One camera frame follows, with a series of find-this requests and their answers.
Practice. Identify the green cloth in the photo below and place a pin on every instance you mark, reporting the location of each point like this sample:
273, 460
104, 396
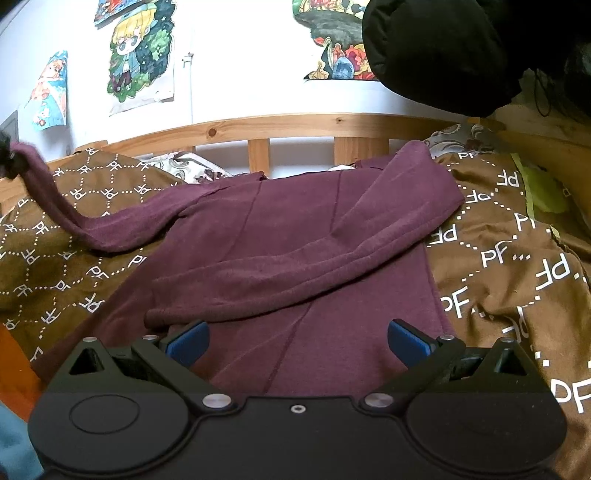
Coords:
540, 187

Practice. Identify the brown printed blanket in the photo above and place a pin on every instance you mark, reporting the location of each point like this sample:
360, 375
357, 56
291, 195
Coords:
498, 277

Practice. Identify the white floral pillow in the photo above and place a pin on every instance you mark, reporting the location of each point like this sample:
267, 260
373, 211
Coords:
194, 168

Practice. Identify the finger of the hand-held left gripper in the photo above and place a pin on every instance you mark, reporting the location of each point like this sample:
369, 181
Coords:
6, 161

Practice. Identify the grey wall panel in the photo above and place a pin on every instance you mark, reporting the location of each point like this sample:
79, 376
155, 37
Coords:
9, 125

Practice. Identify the large colourful wall poster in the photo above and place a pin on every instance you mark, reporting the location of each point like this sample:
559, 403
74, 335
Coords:
332, 46

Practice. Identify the maroon sweater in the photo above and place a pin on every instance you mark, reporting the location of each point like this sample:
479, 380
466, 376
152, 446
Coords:
286, 230

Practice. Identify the teal cloth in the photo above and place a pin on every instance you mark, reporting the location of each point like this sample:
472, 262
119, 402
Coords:
11, 443

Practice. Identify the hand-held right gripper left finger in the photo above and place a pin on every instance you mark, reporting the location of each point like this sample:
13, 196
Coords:
189, 344

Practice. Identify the cartoon character wall poster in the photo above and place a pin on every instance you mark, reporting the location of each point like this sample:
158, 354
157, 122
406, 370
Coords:
134, 55

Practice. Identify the small orange blue wall poster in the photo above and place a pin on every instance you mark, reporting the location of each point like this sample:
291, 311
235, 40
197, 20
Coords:
104, 9

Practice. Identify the wooden bed headboard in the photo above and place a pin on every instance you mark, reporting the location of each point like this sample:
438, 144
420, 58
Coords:
277, 125

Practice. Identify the black cloth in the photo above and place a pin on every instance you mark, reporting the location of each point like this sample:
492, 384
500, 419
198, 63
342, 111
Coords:
438, 46

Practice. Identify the orange cloth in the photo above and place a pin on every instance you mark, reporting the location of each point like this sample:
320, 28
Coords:
14, 364

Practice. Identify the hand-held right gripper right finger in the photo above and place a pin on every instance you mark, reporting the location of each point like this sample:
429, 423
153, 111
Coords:
406, 341

